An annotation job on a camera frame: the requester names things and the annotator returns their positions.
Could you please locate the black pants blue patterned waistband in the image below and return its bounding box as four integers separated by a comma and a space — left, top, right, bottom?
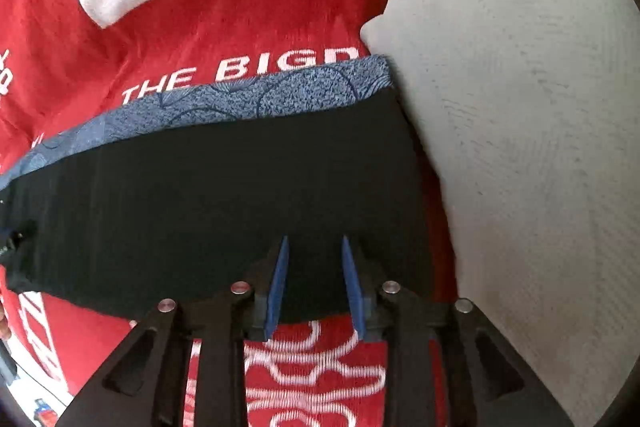
0, 54, 436, 325

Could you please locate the white pillow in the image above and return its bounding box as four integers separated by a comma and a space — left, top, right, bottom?
360, 0, 640, 427

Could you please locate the red printed blanket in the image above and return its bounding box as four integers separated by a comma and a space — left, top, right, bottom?
0, 0, 466, 427

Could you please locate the blue and red package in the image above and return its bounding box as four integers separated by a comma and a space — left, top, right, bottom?
31, 398, 57, 425

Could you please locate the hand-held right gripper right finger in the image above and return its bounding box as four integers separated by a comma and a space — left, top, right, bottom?
340, 234, 576, 427

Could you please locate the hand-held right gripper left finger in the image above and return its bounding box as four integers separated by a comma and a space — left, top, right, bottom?
55, 234, 291, 427

